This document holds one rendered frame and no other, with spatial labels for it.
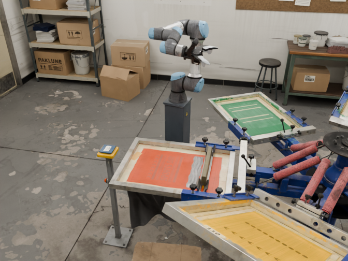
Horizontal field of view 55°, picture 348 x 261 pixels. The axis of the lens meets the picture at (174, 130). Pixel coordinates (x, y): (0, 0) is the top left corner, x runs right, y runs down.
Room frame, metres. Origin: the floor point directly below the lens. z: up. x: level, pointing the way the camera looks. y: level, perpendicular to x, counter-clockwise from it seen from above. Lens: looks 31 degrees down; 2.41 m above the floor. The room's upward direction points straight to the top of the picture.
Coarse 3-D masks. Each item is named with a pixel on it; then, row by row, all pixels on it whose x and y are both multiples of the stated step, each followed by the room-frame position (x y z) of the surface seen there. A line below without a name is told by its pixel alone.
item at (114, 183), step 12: (132, 144) 2.16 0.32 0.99; (156, 144) 2.20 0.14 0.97; (168, 144) 2.18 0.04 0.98; (180, 144) 2.16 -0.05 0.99; (192, 144) 2.16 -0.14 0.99; (120, 168) 1.86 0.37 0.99; (228, 168) 1.86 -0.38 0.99; (228, 180) 1.73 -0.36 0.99; (144, 192) 1.65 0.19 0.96; (156, 192) 1.63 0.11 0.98; (168, 192) 1.62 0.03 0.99; (180, 192) 1.62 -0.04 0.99; (228, 192) 1.62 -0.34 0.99
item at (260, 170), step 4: (256, 168) 1.80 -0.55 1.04; (260, 168) 1.80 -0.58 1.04; (264, 168) 1.80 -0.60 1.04; (268, 168) 1.80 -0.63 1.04; (272, 168) 1.80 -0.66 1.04; (256, 172) 1.76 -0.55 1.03; (260, 172) 1.76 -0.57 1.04; (264, 172) 1.75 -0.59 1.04; (268, 172) 1.75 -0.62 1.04; (272, 172) 1.75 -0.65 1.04; (248, 176) 1.77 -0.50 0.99; (260, 176) 1.76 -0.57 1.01; (264, 176) 1.75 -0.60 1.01; (268, 176) 1.75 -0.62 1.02
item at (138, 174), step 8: (136, 168) 1.91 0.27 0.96; (144, 168) 1.91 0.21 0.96; (136, 176) 1.82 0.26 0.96; (144, 176) 1.82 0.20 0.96; (184, 176) 1.82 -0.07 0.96; (200, 176) 1.82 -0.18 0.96; (216, 176) 1.82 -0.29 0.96; (152, 184) 1.73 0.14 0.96; (160, 184) 1.73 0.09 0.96; (168, 184) 1.73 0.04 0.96; (176, 184) 1.73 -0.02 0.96; (184, 184) 1.73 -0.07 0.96; (216, 184) 1.73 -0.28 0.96; (208, 192) 1.66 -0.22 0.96
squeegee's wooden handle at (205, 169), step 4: (208, 148) 2.01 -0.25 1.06; (208, 152) 1.96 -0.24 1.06; (208, 156) 1.91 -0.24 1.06; (208, 160) 1.86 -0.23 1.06; (204, 164) 1.82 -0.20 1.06; (208, 164) 1.82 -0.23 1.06; (204, 168) 1.77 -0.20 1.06; (208, 168) 1.82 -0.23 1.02; (204, 172) 1.73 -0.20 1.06; (204, 176) 1.69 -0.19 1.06; (204, 180) 1.69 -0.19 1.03; (204, 184) 1.69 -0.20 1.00
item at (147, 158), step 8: (144, 152) 2.11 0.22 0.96; (152, 152) 2.11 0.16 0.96; (160, 152) 2.11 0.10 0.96; (168, 152) 2.11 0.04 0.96; (176, 152) 2.11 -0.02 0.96; (144, 160) 2.01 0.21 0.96; (152, 160) 2.01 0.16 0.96; (184, 160) 2.01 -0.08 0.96; (192, 160) 2.01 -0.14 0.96; (216, 160) 2.01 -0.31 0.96; (184, 168) 1.91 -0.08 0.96; (216, 168) 1.91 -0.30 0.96
